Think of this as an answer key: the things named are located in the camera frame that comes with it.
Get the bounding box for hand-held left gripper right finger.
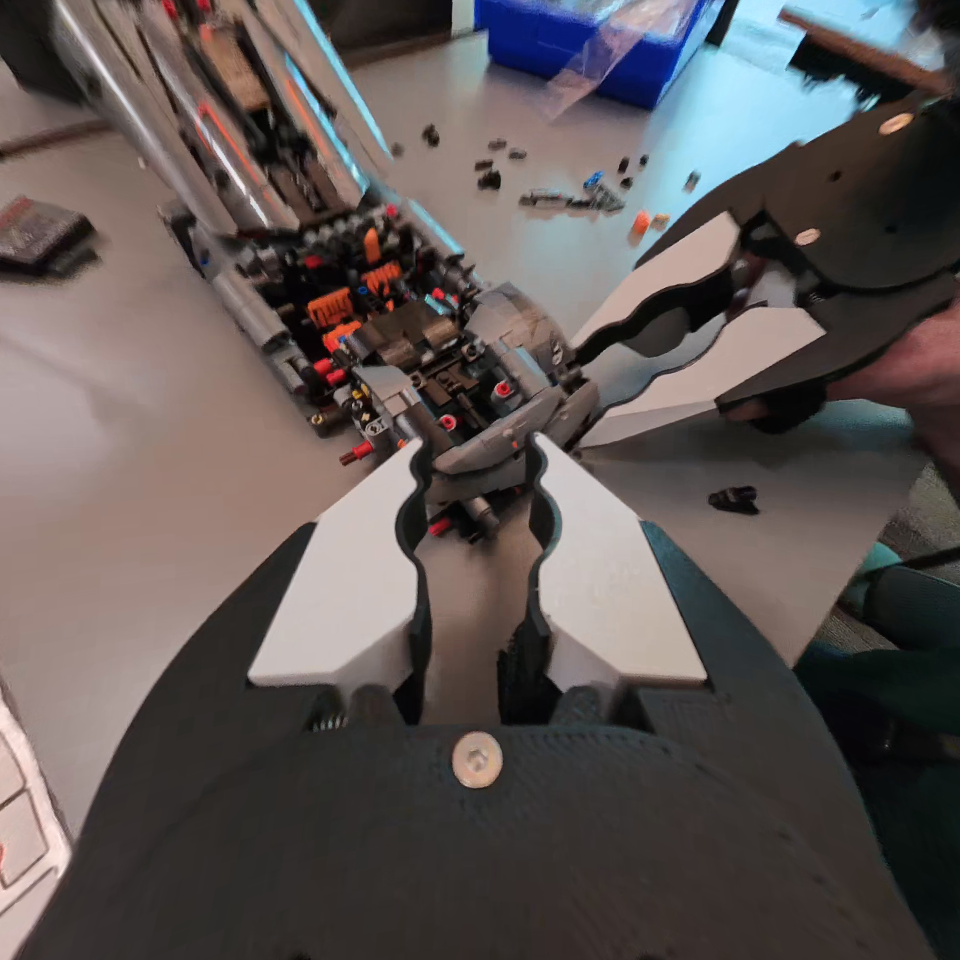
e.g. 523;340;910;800
498;431;710;725

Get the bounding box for person's right forearm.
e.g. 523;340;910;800
903;405;960;489

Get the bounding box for white keyboard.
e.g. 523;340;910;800
0;675;72;960

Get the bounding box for long wooden desk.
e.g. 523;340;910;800
778;6;954;102

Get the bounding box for dark grey lego beam assembly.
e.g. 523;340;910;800
519;180;627;213

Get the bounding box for blue plastic bin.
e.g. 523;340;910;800
474;0;729;112

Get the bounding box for scattered black lego pieces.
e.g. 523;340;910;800
390;123;702;192

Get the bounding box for teal chair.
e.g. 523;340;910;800
840;541;960;631

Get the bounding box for grey lego car model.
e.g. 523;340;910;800
45;0;601;541

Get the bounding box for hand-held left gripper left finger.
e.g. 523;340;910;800
247;437;435;723

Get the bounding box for person's right hand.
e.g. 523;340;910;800
821;300;960;414

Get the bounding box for clear plastic bag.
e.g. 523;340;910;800
543;0;702;121

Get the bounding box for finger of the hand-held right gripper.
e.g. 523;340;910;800
571;211;751;369
573;303;828;451

